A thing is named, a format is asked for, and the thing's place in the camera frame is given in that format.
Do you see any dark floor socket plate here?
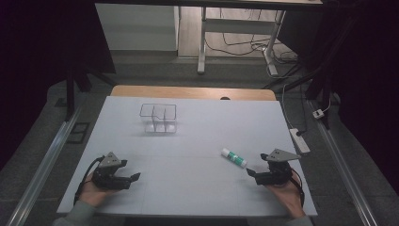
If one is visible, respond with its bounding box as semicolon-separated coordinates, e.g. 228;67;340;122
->
66;121;91;145

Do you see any white table mat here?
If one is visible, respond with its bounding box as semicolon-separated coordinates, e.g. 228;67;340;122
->
56;95;318;218

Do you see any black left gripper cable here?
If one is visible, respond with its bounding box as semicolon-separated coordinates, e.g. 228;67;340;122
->
72;155;105;205

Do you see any aluminium floor rail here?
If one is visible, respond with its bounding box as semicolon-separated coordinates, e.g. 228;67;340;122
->
5;105;83;226
308;99;381;226

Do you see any black floor cable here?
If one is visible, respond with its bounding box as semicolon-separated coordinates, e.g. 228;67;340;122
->
204;8;299;64

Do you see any white power strip cable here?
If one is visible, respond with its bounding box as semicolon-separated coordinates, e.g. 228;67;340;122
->
279;82;297;130

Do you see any dark curtain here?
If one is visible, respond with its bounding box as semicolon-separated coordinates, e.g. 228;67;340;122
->
277;0;399;196
0;0;117;172

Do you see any white power strip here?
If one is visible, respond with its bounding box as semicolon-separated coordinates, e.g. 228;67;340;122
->
288;127;311;155

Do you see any white cabinet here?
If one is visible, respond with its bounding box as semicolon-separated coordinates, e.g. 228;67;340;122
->
94;3;181;52

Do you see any white plug adapter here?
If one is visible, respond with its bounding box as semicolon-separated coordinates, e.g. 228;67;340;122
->
311;108;326;121

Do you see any white and green glue stick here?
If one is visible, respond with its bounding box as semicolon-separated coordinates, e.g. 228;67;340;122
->
220;147;248;170

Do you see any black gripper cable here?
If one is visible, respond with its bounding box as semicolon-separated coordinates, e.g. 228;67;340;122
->
290;169;306;209
72;155;105;205

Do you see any person's left hand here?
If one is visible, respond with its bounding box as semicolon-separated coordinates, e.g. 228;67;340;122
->
77;174;119;208

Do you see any black metal stand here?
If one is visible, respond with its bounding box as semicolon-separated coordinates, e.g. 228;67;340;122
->
263;12;361;130
63;60;119;122

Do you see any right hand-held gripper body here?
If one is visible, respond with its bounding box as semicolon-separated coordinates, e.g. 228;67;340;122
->
255;148;301;186

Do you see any clear acrylic pen holder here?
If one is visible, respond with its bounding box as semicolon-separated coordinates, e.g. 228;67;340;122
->
138;103;179;137

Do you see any white desk with metal legs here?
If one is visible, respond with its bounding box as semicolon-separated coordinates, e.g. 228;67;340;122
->
94;0;324;77

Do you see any wooden table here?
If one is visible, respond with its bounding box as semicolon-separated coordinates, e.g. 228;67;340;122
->
109;84;278;102

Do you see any person's right hand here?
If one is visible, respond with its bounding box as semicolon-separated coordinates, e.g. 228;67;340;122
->
265;178;306;220

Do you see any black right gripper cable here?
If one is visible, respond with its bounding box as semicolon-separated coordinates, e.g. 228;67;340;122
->
290;169;306;209

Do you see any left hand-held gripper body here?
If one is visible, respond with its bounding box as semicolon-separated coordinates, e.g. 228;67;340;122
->
91;152;132;191

